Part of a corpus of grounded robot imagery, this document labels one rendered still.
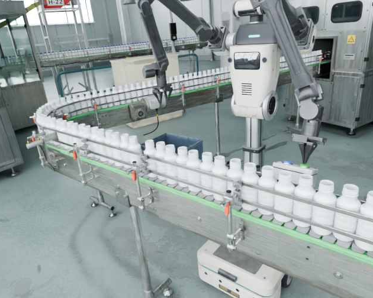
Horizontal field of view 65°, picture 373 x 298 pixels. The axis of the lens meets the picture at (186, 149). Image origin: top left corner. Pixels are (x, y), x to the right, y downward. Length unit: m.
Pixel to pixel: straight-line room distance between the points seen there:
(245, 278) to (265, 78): 1.12
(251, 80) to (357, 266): 0.96
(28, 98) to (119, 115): 3.77
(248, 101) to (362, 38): 3.06
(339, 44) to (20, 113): 5.45
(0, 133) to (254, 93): 3.33
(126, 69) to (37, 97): 2.05
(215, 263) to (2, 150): 3.12
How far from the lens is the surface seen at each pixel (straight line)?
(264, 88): 1.54
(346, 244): 0.97
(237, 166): 1.01
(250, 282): 1.85
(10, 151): 4.29
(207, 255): 1.97
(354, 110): 4.61
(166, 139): 2.01
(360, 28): 4.49
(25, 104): 6.35
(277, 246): 1.04
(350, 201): 0.91
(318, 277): 1.05
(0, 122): 4.20
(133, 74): 5.24
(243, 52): 1.54
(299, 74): 1.07
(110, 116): 2.74
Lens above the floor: 1.60
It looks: 22 degrees down
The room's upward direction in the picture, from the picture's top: 5 degrees counter-clockwise
